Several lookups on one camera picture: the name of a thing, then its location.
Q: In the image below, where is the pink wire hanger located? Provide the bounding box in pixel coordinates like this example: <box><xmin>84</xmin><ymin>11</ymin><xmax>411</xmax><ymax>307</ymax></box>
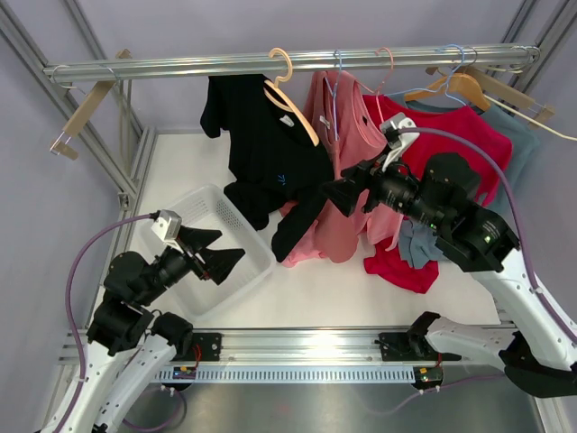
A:
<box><xmin>353</xmin><ymin>47</ymin><xmax>398</xmax><ymax>127</ymax></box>

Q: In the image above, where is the red t shirt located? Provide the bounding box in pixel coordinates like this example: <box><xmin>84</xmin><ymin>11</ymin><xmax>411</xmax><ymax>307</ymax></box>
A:
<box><xmin>362</xmin><ymin>93</ymin><xmax>514</xmax><ymax>295</ymax></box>

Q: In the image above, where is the grey blue t shirt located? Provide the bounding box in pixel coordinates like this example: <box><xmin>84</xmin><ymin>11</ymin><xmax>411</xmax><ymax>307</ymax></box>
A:
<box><xmin>377</xmin><ymin>95</ymin><xmax>540</xmax><ymax>270</ymax></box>

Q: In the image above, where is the white slotted cable duct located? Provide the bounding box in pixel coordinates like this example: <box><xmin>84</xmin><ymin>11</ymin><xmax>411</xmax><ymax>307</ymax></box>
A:
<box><xmin>151</xmin><ymin>365</ymin><xmax>416</xmax><ymax>384</ymax></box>

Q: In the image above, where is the light blue wire hanger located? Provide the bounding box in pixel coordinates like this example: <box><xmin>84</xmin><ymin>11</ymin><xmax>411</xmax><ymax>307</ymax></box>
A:
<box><xmin>324</xmin><ymin>49</ymin><xmax>343</xmax><ymax>141</ymax></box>

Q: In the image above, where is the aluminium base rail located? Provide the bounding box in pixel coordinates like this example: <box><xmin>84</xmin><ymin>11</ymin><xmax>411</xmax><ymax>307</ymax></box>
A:
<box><xmin>57</xmin><ymin>327</ymin><xmax>549</xmax><ymax>365</ymax></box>

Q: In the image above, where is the left wooden clip hanger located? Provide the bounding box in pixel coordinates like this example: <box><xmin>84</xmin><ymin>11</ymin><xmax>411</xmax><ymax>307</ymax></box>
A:
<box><xmin>50</xmin><ymin>64</ymin><xmax>132</xmax><ymax>162</ymax></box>

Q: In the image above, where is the white laundry basket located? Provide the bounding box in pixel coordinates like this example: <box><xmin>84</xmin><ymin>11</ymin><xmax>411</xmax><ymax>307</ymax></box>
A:
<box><xmin>135</xmin><ymin>183</ymin><xmax>277</xmax><ymax>320</ymax></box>

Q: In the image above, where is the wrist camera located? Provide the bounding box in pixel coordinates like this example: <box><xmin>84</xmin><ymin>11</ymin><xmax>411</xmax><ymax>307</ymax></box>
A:
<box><xmin>151</xmin><ymin>209</ymin><xmax>182</xmax><ymax>244</ymax></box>
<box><xmin>380</xmin><ymin>113</ymin><xmax>420</xmax><ymax>171</ymax></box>

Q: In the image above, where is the black t shirt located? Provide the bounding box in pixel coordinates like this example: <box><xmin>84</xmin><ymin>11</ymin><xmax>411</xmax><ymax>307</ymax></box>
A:
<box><xmin>200</xmin><ymin>74</ymin><xmax>334</xmax><ymax>262</ymax></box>

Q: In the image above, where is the dusty pink t shirt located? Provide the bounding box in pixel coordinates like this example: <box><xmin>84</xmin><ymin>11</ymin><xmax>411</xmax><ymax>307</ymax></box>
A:
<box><xmin>283</xmin><ymin>70</ymin><xmax>359</xmax><ymax>267</ymax></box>

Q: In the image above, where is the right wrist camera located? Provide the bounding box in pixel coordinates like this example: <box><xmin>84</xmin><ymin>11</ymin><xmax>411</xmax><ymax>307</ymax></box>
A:
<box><xmin>380</xmin><ymin>113</ymin><xmax>420</xmax><ymax>171</ymax></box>

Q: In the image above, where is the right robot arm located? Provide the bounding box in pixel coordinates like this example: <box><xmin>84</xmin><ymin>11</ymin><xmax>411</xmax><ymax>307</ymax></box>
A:
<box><xmin>321</xmin><ymin>152</ymin><xmax>576</xmax><ymax>399</ymax></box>

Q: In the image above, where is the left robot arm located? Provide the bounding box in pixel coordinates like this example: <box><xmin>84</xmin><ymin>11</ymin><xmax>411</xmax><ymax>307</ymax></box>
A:
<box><xmin>44</xmin><ymin>215</ymin><xmax>245</xmax><ymax>432</ymax></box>

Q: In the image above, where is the light pink t shirt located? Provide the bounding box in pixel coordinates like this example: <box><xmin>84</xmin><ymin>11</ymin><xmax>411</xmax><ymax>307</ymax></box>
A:
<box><xmin>334</xmin><ymin>74</ymin><xmax>402</xmax><ymax>251</ymax></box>

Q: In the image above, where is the metal hanging rail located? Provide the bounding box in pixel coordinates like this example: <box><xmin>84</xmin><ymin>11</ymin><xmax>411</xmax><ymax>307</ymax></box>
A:
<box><xmin>43</xmin><ymin>43</ymin><xmax>541</xmax><ymax>84</ymax></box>

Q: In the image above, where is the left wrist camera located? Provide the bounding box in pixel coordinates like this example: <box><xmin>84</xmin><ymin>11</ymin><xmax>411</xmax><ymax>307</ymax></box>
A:
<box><xmin>151</xmin><ymin>209</ymin><xmax>182</xmax><ymax>244</ymax></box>

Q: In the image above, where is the beige plastic hanger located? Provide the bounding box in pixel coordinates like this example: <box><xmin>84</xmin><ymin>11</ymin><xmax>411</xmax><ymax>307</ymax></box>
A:
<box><xmin>263</xmin><ymin>47</ymin><xmax>320</xmax><ymax>147</ymax></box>

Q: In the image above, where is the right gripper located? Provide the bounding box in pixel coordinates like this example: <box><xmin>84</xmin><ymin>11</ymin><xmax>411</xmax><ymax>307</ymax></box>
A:
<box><xmin>318</xmin><ymin>143</ymin><xmax>446</xmax><ymax>233</ymax></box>

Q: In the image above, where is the wooden clip hanger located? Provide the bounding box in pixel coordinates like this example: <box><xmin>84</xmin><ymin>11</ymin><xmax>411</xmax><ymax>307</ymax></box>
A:
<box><xmin>458</xmin><ymin>67</ymin><xmax>555</xmax><ymax>132</ymax></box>
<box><xmin>50</xmin><ymin>64</ymin><xmax>132</xmax><ymax>162</ymax></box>

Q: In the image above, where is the blue wire hanger right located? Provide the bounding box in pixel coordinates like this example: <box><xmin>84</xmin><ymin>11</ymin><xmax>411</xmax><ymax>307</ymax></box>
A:
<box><xmin>418</xmin><ymin>43</ymin><xmax>479</xmax><ymax>107</ymax></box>

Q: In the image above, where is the right wooden clip hanger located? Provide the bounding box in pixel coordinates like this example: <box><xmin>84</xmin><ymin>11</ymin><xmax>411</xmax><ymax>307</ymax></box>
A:
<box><xmin>458</xmin><ymin>67</ymin><xmax>555</xmax><ymax>132</ymax></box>

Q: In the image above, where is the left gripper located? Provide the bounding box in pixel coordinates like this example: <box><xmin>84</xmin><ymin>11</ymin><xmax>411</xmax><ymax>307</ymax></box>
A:
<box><xmin>138</xmin><ymin>226</ymin><xmax>245</xmax><ymax>306</ymax></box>

